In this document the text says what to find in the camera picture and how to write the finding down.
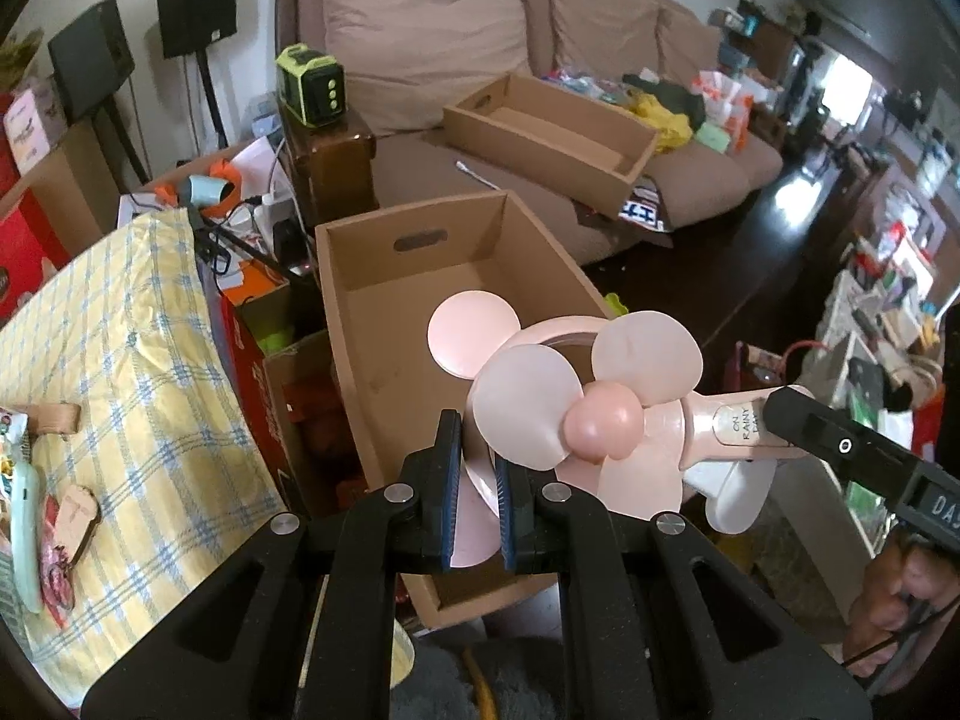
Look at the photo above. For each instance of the pale wooden folding fan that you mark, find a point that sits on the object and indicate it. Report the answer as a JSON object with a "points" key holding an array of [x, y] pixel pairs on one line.
{"points": [[51, 419]]}

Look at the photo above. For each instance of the light green handheld device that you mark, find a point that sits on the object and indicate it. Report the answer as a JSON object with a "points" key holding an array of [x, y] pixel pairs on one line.
{"points": [[25, 534]]}

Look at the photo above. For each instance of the yellow plaid bed cover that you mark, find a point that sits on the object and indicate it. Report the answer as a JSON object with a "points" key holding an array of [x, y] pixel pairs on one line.
{"points": [[125, 334]]}

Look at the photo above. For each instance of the yellow cloth on sofa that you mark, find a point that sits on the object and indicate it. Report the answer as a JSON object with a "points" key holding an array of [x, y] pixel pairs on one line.
{"points": [[673, 129]]}

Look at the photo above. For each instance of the brown fabric sofa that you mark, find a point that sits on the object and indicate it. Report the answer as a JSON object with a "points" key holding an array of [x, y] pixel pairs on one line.
{"points": [[405, 61]]}

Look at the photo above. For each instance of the black loudspeaker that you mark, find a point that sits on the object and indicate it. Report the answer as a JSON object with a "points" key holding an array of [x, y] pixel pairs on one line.
{"points": [[187, 26], [90, 59]]}

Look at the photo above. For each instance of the pink mouse-ear handheld fan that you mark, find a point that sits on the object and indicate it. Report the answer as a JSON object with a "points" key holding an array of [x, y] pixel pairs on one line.
{"points": [[611, 406]]}

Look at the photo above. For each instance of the dark wooden side table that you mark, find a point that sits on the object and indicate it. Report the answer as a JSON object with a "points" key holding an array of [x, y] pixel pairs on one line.
{"points": [[331, 168]]}

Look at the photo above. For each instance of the green black portable speaker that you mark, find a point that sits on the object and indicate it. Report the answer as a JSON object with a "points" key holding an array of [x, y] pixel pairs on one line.
{"points": [[311, 85]]}

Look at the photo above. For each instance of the person's right hand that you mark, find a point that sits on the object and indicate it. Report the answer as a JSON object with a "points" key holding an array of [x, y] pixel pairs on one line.
{"points": [[901, 572]]}

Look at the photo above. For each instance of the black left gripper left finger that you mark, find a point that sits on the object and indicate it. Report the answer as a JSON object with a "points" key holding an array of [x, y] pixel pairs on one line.
{"points": [[427, 543]]}

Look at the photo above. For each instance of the far cardboard tray box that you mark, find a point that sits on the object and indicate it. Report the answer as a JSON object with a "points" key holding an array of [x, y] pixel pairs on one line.
{"points": [[587, 150]]}

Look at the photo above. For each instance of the right black loudspeaker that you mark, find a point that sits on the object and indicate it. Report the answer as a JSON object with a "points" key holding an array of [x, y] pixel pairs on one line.
{"points": [[187, 26]]}

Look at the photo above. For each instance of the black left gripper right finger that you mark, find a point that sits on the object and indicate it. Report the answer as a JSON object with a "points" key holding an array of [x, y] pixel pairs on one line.
{"points": [[524, 537]]}

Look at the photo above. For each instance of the red gift box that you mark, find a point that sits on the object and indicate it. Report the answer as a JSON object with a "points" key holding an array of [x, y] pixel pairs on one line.
{"points": [[31, 253]]}

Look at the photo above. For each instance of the pink tissue pack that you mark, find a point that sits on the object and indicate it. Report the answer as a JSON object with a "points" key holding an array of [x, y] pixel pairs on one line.
{"points": [[33, 121]]}

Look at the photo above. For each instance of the wooden engraved tag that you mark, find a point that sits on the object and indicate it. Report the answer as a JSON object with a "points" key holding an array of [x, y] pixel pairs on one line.
{"points": [[78, 511]]}

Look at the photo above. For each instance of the near cardboard storage box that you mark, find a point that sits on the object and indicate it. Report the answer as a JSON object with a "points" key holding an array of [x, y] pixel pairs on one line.
{"points": [[418, 297]]}

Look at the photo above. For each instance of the large cardboard carton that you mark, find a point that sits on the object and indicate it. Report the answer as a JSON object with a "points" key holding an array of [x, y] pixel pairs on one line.
{"points": [[75, 189]]}

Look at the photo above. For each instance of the left black loudspeaker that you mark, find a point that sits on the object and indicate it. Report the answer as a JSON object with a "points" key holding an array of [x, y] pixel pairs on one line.
{"points": [[90, 59]]}

